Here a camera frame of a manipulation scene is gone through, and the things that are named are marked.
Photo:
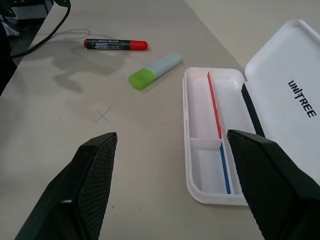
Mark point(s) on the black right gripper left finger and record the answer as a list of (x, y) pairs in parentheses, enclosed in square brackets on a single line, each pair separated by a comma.
[(75, 190)]

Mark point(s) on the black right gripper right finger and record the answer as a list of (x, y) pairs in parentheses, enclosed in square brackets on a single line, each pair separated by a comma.
[(275, 190)]

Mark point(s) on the translucent green tube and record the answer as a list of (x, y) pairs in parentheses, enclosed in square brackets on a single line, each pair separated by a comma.
[(155, 71)]

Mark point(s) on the small grey cap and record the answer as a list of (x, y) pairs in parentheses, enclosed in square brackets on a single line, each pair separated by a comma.
[(112, 44)]

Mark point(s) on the dark background object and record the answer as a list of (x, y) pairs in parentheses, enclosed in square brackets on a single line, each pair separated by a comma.
[(6, 17)]

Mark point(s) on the grey box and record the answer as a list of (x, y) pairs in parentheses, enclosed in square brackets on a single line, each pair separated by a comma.
[(30, 7)]

